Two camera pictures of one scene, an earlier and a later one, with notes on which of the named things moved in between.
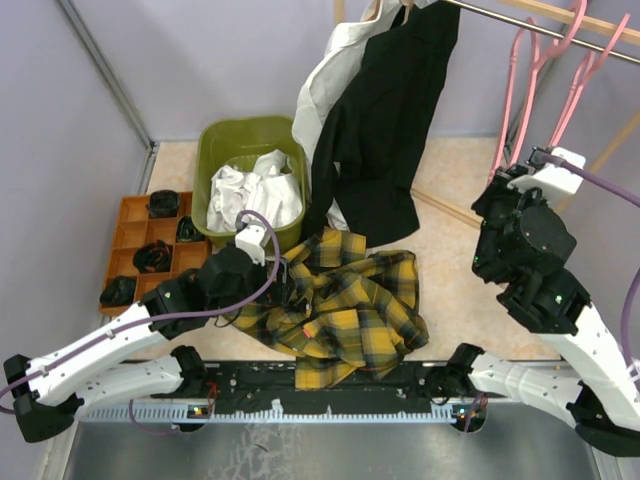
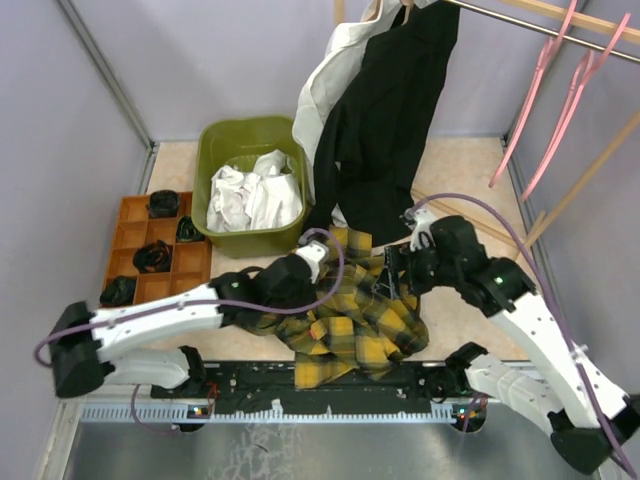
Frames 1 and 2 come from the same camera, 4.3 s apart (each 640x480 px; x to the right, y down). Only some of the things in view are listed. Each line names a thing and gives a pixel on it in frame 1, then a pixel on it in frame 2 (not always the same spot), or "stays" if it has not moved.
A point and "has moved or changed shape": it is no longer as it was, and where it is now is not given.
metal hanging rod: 589,44 stays
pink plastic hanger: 585,72 stays
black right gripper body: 495,203 to 427,270
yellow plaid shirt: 338,309 stays
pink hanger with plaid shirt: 539,61 has moved or changed shape
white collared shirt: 267,189 stays
